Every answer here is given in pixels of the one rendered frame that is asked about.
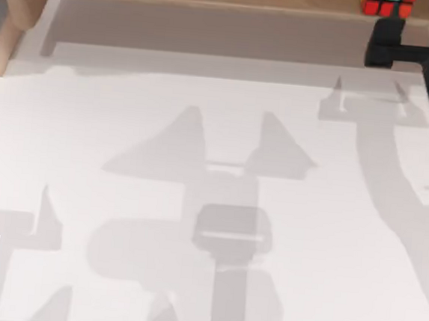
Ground multicoloured puzzle cube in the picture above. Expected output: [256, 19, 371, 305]
[358, 0, 417, 20]

